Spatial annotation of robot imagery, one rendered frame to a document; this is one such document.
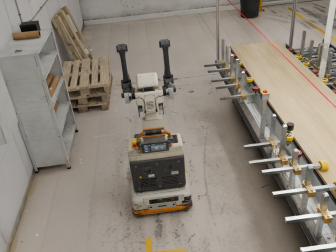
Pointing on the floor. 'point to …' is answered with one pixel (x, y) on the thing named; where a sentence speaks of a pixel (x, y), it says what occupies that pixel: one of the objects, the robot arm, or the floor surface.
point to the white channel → (327, 38)
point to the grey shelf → (39, 98)
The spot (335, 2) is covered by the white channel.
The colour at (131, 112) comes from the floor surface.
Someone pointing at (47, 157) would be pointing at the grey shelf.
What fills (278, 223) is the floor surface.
